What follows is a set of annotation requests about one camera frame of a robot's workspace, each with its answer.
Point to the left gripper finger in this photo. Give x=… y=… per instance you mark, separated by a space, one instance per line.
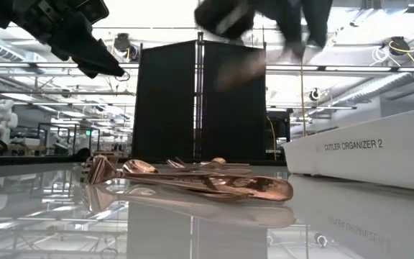
x=88 y=54
x=89 y=73

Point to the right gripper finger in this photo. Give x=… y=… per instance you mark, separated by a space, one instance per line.
x=289 y=21
x=318 y=18

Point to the copper spoon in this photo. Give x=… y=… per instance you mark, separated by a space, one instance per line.
x=218 y=160
x=140 y=167
x=173 y=164

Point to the copper fork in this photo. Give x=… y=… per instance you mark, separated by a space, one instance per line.
x=264 y=188
x=214 y=167
x=239 y=165

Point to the white cutlery organizer tray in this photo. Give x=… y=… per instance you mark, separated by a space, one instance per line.
x=372 y=162

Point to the black folding partition screen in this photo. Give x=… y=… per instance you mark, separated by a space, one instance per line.
x=164 y=108

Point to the white robot figure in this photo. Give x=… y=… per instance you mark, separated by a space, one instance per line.
x=2 y=118

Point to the wooden bench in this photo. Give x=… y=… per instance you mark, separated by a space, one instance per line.
x=20 y=146

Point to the black cabinet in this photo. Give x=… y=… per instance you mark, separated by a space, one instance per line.
x=279 y=133

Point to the black frame workcell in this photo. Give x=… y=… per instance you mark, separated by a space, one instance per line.
x=59 y=124

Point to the long ceiling light rail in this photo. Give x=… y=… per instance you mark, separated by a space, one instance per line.
x=390 y=68

